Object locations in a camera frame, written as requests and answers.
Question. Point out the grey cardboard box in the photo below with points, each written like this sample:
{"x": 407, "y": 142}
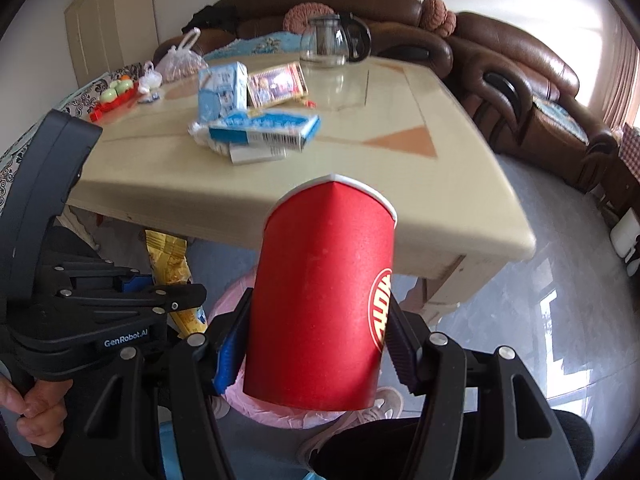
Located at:
{"x": 255, "y": 155}

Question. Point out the small blue and white item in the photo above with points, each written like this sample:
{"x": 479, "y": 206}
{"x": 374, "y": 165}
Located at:
{"x": 149, "y": 98}

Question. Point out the long brown leather sofa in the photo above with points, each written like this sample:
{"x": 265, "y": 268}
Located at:
{"x": 390, "y": 15}

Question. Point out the short brown leather sofa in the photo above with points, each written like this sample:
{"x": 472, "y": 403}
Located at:
{"x": 525, "y": 60}

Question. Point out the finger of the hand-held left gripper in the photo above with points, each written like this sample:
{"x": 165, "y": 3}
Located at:
{"x": 134, "y": 284}
{"x": 180, "y": 297}

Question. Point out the person's left hand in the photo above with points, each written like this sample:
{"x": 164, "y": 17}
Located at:
{"x": 42, "y": 412}

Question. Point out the yellow snack bag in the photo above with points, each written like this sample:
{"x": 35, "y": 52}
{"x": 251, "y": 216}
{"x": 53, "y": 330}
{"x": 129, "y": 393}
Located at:
{"x": 172, "y": 265}

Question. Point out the pink knitted cushion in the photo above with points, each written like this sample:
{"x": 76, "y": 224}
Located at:
{"x": 306, "y": 16}
{"x": 437, "y": 14}

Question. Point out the pink plastic bin bag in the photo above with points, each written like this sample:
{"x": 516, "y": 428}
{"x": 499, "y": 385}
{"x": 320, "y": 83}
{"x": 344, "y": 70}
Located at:
{"x": 231, "y": 290}

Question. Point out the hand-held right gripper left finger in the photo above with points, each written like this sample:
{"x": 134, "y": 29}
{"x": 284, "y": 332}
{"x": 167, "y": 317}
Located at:
{"x": 229, "y": 360}

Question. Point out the small white plastic bag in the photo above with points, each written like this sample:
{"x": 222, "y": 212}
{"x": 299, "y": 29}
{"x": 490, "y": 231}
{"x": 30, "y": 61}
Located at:
{"x": 150, "y": 80}

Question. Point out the red paper cup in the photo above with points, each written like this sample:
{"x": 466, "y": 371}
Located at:
{"x": 320, "y": 290}

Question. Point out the blue milk carton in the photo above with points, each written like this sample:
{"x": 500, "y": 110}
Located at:
{"x": 222, "y": 92}

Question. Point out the black and white patterned cloth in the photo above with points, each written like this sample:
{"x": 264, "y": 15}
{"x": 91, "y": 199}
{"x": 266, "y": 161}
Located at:
{"x": 75, "y": 107}

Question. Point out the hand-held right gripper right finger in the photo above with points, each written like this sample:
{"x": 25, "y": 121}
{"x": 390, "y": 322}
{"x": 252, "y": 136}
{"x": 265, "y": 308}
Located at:
{"x": 401, "y": 355}

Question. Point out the pink and white sneaker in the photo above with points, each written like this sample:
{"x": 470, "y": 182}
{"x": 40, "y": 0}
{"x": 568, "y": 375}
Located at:
{"x": 380, "y": 402}

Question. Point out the person's black trouser leg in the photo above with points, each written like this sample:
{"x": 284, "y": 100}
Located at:
{"x": 370, "y": 452}

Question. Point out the crumpled white wrapper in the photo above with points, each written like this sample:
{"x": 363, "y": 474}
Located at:
{"x": 200, "y": 132}

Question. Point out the purple playing card box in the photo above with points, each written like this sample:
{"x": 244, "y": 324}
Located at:
{"x": 277, "y": 85}

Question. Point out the blue and white flat box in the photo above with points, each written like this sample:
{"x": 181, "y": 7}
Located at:
{"x": 260, "y": 127}

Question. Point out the beige wooden cabinet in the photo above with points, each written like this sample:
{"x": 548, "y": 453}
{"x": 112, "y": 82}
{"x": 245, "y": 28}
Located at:
{"x": 110, "y": 20}

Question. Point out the blue seat cushion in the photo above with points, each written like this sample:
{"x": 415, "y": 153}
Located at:
{"x": 557, "y": 115}

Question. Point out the white floor appliance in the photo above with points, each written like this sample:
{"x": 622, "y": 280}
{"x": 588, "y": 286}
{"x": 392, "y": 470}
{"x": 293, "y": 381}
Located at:
{"x": 625, "y": 235}

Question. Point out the blue patterned cloth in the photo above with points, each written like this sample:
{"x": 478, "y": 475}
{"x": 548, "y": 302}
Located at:
{"x": 260, "y": 45}

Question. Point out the clear plastic bag of food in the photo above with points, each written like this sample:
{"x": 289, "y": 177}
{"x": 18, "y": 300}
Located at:
{"x": 180, "y": 65}

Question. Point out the dark clothing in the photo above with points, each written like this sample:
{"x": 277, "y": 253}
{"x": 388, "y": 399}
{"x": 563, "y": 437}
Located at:
{"x": 215, "y": 17}

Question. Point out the striped curtain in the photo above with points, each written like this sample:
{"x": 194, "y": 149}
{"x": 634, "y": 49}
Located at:
{"x": 622, "y": 75}

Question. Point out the glass teapot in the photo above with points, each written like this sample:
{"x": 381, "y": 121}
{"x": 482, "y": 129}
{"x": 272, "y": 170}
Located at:
{"x": 325, "y": 40}

